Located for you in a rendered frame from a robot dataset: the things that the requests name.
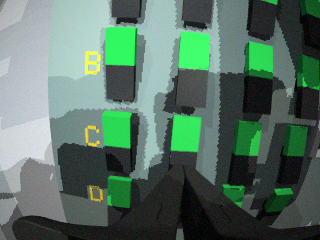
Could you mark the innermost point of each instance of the pale green switch panel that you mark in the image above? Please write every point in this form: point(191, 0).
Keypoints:
point(231, 87)

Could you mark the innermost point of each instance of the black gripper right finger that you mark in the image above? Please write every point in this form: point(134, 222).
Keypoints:
point(209, 215)

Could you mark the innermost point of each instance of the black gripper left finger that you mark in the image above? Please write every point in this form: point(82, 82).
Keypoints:
point(154, 219)

